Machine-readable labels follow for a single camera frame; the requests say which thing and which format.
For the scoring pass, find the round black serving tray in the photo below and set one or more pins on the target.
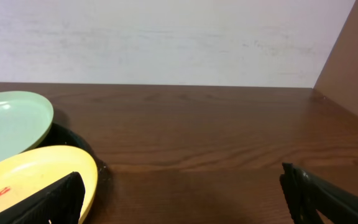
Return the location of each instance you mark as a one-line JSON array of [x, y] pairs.
[[60, 135]]

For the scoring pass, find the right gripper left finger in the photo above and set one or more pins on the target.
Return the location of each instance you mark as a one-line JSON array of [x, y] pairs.
[[59, 202]]

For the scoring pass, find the yellow plate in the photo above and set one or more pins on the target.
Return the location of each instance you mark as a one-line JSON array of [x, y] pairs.
[[25, 174]]

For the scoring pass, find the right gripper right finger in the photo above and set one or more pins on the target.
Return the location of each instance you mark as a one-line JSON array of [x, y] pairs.
[[307, 196]]

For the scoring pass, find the top light green plate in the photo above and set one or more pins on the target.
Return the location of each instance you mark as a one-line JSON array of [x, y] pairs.
[[25, 120]]

